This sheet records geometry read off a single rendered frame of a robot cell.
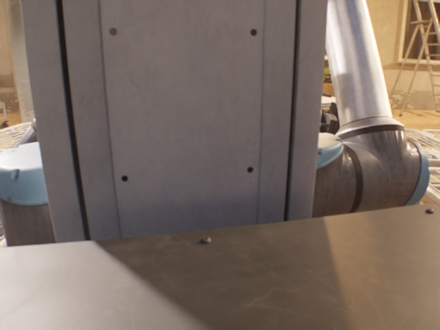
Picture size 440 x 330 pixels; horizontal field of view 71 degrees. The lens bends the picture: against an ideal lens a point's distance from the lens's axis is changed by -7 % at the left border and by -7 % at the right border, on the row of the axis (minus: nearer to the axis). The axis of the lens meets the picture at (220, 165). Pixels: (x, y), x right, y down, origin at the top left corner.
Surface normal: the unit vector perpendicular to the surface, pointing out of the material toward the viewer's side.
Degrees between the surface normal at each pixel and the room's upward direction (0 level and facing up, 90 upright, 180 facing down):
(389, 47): 90
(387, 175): 67
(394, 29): 90
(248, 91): 90
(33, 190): 85
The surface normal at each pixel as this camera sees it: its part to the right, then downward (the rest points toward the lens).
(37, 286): 0.00, -0.95
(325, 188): 0.27, 0.20
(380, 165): 0.15, -0.36
